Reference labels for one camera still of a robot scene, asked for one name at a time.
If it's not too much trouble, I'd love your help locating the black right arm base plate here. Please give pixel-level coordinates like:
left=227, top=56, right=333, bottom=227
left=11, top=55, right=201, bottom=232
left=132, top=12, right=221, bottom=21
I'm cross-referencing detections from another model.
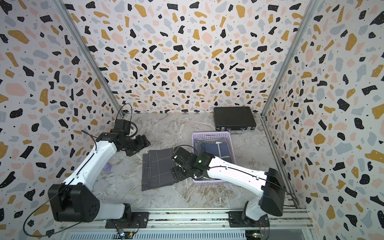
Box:
left=228, top=201, right=270, bottom=228

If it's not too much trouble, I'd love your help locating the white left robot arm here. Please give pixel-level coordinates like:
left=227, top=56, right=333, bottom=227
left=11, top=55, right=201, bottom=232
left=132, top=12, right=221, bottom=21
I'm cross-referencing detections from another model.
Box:
left=48, top=120, right=151, bottom=223

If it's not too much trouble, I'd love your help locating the dark grey lined pillowcase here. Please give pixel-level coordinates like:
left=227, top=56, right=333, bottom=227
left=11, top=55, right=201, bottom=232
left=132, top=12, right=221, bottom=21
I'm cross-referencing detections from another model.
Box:
left=141, top=147, right=191, bottom=192

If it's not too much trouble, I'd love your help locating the small purple toy figure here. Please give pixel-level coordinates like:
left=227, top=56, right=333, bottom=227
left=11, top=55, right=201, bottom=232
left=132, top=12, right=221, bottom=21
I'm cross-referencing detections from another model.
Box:
left=102, top=163, right=112, bottom=172

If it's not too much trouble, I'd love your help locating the lilac plastic basket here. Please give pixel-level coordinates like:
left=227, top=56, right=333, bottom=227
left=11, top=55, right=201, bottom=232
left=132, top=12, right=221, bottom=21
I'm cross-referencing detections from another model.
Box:
left=192, top=132, right=237, bottom=185

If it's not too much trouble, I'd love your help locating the green circuit board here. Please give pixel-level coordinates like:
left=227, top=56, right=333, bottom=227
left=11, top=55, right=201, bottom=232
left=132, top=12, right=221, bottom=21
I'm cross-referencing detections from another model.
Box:
left=117, top=231, right=135, bottom=240

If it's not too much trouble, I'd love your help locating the grey passion pillowcase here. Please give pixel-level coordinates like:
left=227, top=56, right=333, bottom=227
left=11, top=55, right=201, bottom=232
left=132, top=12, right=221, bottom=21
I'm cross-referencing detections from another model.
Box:
left=194, top=138, right=227, bottom=151

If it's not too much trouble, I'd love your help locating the navy blue striped pillowcase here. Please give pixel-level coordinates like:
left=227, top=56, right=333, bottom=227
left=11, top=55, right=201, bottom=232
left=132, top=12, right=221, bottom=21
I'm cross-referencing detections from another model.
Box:
left=201, top=141, right=232, bottom=162

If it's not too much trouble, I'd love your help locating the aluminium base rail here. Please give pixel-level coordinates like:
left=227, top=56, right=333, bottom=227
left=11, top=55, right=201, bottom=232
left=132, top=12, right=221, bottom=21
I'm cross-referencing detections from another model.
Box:
left=58, top=208, right=314, bottom=240

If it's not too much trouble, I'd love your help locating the black hard briefcase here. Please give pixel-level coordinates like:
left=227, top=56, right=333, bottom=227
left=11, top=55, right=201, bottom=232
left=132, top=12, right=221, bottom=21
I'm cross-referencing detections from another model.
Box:
left=214, top=107, right=257, bottom=132

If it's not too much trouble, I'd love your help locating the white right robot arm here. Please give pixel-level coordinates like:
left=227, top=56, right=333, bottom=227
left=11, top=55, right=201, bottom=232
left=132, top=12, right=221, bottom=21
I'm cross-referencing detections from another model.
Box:
left=172, top=146, right=287, bottom=221

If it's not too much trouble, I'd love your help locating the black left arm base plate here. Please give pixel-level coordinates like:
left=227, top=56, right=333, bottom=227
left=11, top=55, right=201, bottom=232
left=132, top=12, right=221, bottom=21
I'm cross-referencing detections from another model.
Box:
left=105, top=212, right=150, bottom=229

